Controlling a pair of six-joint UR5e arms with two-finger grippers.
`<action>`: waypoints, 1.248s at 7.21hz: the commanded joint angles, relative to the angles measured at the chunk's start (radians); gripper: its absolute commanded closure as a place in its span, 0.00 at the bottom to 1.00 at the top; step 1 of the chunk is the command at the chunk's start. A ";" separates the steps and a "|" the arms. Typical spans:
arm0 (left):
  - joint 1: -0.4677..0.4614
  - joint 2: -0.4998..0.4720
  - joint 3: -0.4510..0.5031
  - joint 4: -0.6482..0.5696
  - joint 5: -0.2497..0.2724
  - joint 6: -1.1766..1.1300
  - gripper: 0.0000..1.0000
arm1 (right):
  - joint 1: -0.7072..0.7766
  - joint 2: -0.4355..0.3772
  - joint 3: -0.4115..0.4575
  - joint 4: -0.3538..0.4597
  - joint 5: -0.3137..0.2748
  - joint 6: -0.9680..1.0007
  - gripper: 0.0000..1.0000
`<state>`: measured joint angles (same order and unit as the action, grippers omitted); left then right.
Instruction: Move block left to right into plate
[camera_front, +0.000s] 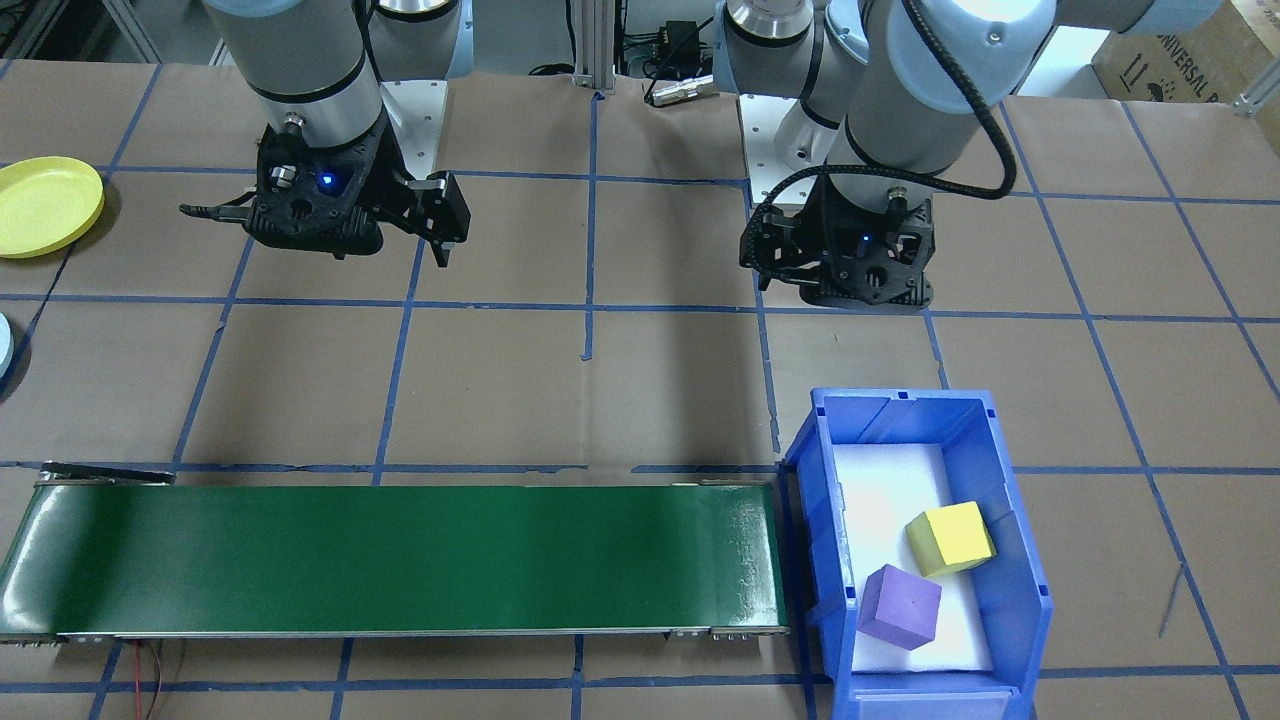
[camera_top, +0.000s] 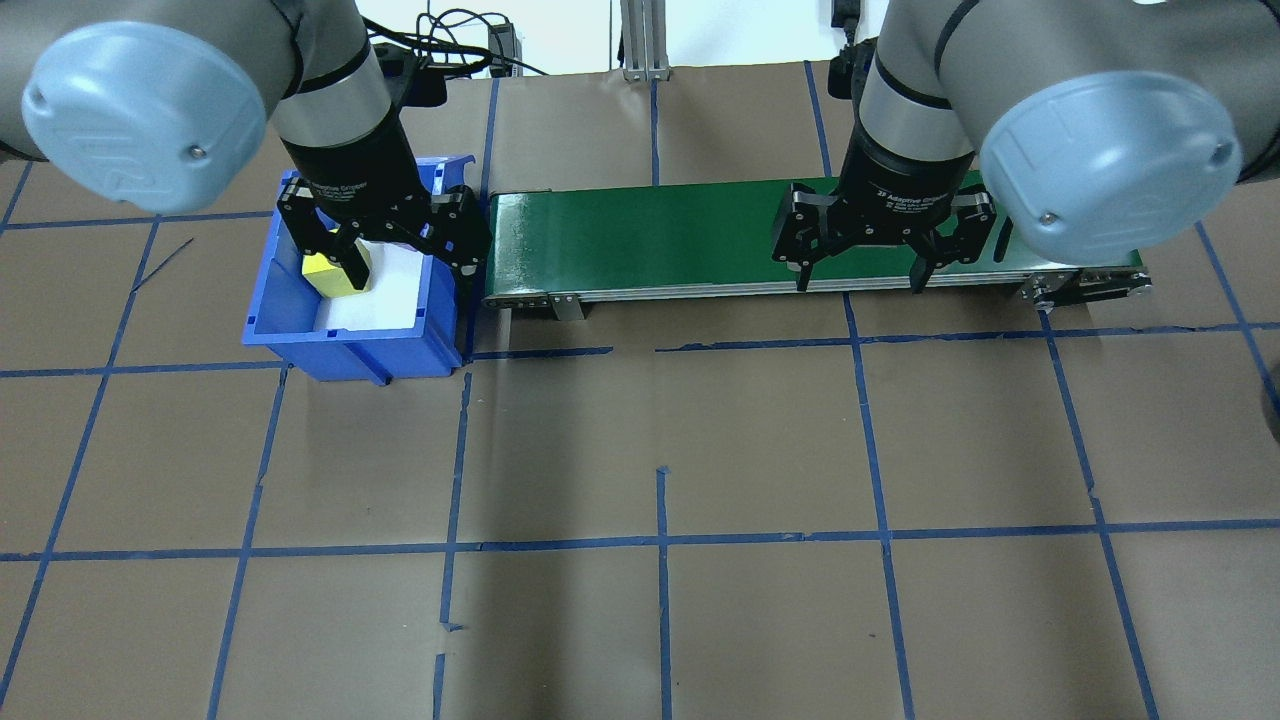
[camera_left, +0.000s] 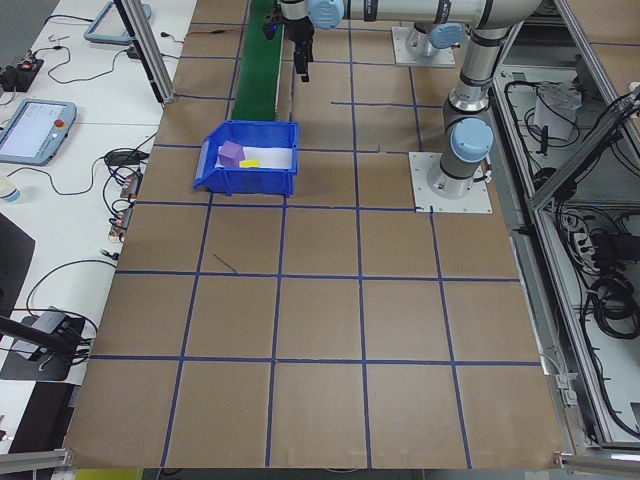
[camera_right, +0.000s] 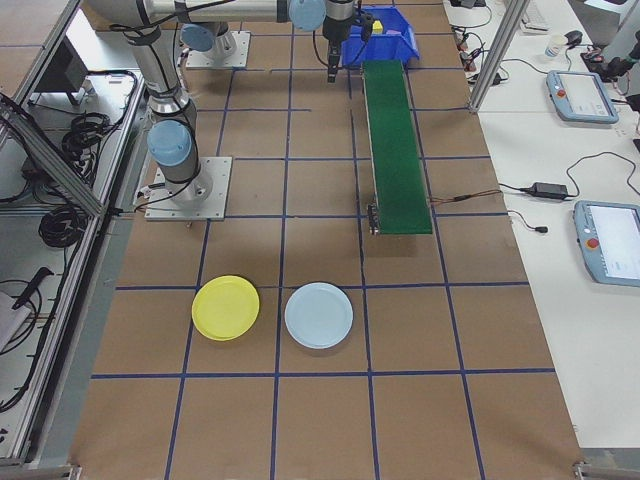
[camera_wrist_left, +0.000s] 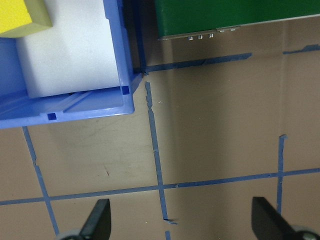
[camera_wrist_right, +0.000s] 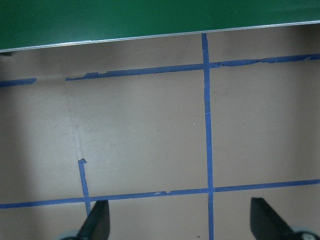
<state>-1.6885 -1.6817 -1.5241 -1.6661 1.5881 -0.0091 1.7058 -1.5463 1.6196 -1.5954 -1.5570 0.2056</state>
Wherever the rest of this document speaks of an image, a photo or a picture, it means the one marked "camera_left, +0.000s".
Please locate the black electronic device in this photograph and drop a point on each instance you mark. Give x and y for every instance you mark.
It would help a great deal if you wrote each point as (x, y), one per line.
(15, 75)

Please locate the long black adapter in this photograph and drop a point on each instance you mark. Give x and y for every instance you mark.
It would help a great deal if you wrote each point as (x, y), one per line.
(122, 157)

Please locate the white cup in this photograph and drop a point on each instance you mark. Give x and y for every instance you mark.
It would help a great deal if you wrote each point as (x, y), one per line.
(9, 192)

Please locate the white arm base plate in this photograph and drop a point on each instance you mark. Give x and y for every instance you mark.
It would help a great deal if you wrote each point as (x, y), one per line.
(400, 57)
(425, 200)

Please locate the yellow black sensor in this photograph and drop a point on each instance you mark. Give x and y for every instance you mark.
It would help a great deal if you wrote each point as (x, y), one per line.
(270, 26)

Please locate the teach pendant with lit screen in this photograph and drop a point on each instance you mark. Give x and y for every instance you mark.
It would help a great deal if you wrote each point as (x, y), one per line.
(30, 132)

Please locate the blue plastic storage bin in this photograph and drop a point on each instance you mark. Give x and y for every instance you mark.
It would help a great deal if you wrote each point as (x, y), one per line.
(250, 182)

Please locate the black plug adapter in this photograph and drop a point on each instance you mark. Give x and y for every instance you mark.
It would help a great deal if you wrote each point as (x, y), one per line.
(135, 53)

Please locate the black power brick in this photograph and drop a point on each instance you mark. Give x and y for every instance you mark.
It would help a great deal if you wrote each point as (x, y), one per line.
(612, 247)

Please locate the yellow foam block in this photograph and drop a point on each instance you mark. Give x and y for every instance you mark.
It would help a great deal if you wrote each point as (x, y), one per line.
(250, 163)

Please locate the white foam pad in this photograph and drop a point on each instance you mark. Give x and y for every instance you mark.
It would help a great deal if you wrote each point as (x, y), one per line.
(274, 156)

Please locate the yellow green mat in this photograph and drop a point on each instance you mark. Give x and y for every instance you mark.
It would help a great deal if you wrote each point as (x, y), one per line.
(110, 475)

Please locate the white power strip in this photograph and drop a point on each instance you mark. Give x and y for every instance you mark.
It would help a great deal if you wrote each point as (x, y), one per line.
(582, 240)

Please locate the diagonal aluminium bar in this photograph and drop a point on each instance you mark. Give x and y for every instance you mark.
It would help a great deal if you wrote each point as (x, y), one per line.
(582, 150)

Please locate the black stand base plate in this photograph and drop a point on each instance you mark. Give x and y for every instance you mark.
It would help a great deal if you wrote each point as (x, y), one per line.
(30, 369)

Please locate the green conveyor belt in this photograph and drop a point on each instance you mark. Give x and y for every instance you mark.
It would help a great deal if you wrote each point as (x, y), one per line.
(257, 75)

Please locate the aluminium post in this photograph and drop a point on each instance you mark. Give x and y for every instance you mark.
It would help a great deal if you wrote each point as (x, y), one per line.
(150, 55)

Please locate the small grey box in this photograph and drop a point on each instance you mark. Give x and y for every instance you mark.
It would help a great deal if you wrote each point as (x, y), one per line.
(50, 320)

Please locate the black monitor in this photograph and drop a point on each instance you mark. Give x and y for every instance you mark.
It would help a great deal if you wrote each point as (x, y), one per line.
(12, 270)

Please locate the aluminium profile bar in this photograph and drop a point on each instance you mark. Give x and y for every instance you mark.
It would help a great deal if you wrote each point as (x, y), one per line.
(35, 459)
(600, 460)

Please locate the grey metal bracket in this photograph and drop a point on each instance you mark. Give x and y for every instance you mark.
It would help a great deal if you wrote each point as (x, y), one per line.
(565, 392)

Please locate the white paper bucket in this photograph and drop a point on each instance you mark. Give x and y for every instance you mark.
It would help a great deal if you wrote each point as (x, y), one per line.
(552, 117)

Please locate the purple foam block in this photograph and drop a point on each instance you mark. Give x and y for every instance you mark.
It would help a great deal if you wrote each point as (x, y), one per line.
(231, 152)

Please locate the light blue teach pendant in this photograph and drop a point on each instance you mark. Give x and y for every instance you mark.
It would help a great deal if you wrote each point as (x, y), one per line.
(107, 32)

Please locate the V-shaped metal frame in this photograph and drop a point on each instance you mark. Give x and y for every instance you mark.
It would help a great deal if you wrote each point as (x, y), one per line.
(537, 280)

